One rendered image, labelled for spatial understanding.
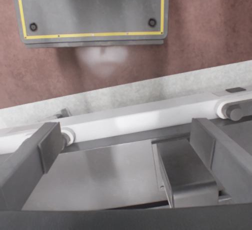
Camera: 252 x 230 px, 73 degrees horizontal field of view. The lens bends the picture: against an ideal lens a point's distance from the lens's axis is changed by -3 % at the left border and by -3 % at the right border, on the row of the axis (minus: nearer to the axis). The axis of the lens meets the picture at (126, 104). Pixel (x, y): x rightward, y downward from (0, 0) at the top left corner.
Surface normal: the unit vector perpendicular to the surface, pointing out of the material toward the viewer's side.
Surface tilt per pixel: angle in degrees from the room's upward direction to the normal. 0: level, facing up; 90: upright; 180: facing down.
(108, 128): 0
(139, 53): 0
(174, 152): 90
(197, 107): 0
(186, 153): 90
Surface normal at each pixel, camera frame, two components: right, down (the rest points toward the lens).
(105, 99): 0.01, 0.30
